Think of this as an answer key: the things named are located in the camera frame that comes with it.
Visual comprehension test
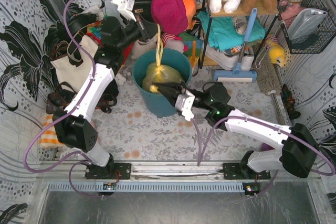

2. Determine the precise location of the orange white checked cloth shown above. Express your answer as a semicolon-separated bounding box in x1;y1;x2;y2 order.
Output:
38;114;64;148

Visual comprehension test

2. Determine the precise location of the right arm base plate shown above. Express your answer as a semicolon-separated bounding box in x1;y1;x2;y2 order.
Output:
221;163;271;180

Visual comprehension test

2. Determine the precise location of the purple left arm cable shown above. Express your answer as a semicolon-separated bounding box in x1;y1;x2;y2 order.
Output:
23;0;116;199

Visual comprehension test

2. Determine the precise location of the rainbow striped box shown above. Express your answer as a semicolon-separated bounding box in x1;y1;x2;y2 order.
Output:
180;32;203;66

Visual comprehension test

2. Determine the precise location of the black orange toy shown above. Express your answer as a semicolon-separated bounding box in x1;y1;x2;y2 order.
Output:
281;84;301;120

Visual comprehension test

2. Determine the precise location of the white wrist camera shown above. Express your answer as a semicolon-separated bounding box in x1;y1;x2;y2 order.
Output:
111;0;136;21
175;91;195;121

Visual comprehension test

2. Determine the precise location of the orange plush toy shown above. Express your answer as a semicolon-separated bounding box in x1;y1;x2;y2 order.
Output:
183;0;197;30

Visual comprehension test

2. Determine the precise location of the black wire basket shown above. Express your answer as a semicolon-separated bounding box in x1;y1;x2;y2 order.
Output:
277;0;335;54

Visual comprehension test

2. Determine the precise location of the aluminium mounting rail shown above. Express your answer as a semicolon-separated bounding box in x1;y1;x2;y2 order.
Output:
38;161;321;182

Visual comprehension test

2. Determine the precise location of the pink striped plush doll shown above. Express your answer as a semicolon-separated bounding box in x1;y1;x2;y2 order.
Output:
161;33;188;53

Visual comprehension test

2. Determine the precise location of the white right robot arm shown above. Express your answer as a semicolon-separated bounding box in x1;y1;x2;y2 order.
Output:
150;82;319;178

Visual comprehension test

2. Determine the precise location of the cream canvas tote bag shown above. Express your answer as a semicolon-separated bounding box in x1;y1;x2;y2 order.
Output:
51;35;98;92

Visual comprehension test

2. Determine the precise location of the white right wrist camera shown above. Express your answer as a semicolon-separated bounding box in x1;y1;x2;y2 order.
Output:
175;91;195;121

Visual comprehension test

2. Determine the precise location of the blue handled mop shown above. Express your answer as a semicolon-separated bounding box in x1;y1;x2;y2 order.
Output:
214;8;258;82

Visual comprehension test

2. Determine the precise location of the yellow-green trash bag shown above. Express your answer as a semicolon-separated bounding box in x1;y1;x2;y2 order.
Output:
142;24;182;93

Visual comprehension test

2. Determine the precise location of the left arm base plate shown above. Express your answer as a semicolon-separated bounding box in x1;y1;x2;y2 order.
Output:
85;163;131;180

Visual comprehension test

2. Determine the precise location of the yellow plush duck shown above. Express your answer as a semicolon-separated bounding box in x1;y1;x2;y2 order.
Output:
265;37;285;67

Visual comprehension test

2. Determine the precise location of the colourful striped bag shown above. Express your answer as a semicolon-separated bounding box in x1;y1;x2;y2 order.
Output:
87;21;101;39

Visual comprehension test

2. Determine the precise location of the black metal shelf rack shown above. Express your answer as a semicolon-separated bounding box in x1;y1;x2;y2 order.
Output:
197;0;279;69

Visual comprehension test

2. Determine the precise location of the black leather handbag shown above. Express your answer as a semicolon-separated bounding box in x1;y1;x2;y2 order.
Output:
132;0;154;23

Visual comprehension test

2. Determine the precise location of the grey patterned pouch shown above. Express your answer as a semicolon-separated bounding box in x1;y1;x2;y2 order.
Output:
232;16;248;35

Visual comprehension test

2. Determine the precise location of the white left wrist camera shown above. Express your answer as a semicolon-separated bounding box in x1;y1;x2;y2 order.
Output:
111;0;136;21

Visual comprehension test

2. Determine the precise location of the silver foil pouch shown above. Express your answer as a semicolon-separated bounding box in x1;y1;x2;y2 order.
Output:
287;8;328;40

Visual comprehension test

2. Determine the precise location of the magenta fabric bag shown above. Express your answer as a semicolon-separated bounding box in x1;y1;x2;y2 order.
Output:
151;0;188;36

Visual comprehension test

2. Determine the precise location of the teal folded cloth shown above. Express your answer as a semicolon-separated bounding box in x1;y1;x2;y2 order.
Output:
208;17;266;50

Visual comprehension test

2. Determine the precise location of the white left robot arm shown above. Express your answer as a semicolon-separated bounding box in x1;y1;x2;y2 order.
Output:
53;16;158;180

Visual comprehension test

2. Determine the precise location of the teal plastic trash bin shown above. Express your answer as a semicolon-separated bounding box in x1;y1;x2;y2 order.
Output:
132;48;192;118

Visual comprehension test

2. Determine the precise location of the dark brown leather bag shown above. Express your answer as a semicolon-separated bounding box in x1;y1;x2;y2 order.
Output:
46;80;119;114

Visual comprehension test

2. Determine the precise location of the white plush lamb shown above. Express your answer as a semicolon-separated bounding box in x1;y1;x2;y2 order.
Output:
130;40;156;59

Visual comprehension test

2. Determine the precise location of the beige chenille mop head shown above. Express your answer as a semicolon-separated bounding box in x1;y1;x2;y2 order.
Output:
255;53;281;95

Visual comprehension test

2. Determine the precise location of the pink rolled towel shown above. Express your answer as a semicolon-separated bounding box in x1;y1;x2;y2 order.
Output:
90;120;100;144

